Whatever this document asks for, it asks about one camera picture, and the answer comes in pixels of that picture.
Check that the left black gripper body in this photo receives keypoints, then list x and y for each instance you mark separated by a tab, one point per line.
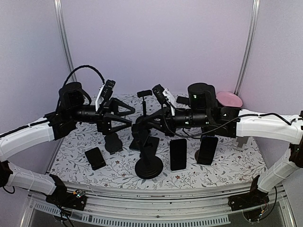
76	114

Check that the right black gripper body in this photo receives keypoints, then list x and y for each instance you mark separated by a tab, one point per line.
197	119

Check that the black folding stand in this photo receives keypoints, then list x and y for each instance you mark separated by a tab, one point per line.
113	144
197	156

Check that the blue-edged phone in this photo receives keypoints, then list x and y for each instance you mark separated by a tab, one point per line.
207	150

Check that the white folding stand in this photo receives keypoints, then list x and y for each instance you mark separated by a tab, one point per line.
240	142

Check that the tall black phone stand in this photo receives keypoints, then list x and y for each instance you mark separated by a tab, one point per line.
146	167
144	101

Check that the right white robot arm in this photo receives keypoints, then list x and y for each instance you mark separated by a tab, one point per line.
273	126

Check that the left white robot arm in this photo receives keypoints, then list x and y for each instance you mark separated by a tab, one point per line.
16	142

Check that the black phone small left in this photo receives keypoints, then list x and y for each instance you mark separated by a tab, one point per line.
95	158

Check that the floral patterned table mat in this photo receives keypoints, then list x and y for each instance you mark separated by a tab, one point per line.
230	165

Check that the pink plate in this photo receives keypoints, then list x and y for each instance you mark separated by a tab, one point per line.
229	99

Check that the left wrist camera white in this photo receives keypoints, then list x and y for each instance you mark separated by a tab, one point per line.
105	92

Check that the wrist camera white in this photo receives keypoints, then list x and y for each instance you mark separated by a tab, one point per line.
105	92
164	96

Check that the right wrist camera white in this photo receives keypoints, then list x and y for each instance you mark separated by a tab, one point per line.
164	96

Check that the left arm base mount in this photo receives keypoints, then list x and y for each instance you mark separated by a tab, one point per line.
60	197

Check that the aluminium front rail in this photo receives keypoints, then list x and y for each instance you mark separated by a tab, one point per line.
201	207

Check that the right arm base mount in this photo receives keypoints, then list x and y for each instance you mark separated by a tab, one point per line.
253	198

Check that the left aluminium frame post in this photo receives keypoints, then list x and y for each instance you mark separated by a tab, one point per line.
63	34

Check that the aluminium frame post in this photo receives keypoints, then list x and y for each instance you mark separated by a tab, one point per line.
63	34
248	46

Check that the right aluminium frame post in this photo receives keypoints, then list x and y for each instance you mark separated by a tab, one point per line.
248	46

